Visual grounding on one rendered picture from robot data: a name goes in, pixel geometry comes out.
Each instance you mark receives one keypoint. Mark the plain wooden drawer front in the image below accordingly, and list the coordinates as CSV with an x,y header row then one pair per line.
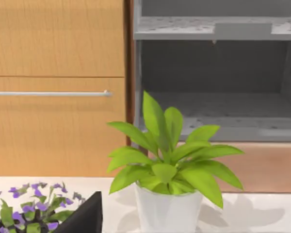
x,y
58,36

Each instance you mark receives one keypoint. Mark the purple flowering plant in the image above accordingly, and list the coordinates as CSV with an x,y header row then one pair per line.
x,y
29,208

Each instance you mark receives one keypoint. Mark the green plant in white pot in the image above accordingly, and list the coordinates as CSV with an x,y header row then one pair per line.
x,y
167,174

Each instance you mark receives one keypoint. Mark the grey pierced drawer inside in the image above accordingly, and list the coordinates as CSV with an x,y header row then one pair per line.
x,y
223,72

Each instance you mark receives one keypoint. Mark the pale wooden drawer front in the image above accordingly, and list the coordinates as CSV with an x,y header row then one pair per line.
x,y
269,167

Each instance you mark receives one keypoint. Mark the wooden cupboard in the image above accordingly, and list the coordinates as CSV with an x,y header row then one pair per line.
x,y
128,72

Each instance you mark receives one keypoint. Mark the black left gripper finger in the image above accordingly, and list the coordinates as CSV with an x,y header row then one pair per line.
x,y
87,218

